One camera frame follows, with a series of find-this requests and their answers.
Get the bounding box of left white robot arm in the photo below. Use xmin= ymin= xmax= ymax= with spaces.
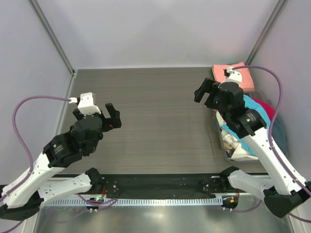
xmin=0 ymin=103 xmax=121 ymax=221

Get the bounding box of turquoise t shirt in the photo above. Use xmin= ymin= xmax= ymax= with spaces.
xmin=216 ymin=95 xmax=271 ymax=156

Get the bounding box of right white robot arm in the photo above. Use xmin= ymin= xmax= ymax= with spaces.
xmin=194 ymin=78 xmax=311 ymax=218

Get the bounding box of cream t shirt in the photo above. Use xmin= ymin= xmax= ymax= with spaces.
xmin=215 ymin=111 xmax=258 ymax=161

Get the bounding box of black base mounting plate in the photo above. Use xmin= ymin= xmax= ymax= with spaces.
xmin=102 ymin=173 xmax=237 ymax=200

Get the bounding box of right aluminium frame post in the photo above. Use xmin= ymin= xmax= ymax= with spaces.
xmin=245 ymin=0 xmax=288 ymax=65

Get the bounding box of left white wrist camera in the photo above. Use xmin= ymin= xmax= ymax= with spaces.
xmin=78 ymin=92 xmax=101 ymax=116

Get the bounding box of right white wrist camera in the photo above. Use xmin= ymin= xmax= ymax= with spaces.
xmin=223 ymin=67 xmax=242 ymax=84

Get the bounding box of clear plastic bin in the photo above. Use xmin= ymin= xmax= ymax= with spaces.
xmin=209 ymin=88 xmax=291 ymax=164

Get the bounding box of left aluminium frame post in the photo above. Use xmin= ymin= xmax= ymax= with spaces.
xmin=29 ymin=0 xmax=75 ymax=76

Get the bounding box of folded pink t shirt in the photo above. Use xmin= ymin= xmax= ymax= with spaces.
xmin=212 ymin=62 xmax=255 ymax=93

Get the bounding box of red t shirt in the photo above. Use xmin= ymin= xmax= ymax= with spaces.
xmin=252 ymin=98 xmax=275 ymax=120

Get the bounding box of aluminium frame post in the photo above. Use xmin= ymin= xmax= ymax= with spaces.
xmin=29 ymin=0 xmax=75 ymax=76
xmin=245 ymin=0 xmax=288 ymax=65

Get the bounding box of teal grey t shirt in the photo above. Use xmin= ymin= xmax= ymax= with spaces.
xmin=272 ymin=115 xmax=289 ymax=158

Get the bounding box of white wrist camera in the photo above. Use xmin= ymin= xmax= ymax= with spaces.
xmin=78 ymin=92 xmax=101 ymax=116
xmin=223 ymin=67 xmax=242 ymax=84

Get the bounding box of slotted grey cable duct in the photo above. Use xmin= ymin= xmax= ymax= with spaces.
xmin=47 ymin=196 xmax=223 ymax=207

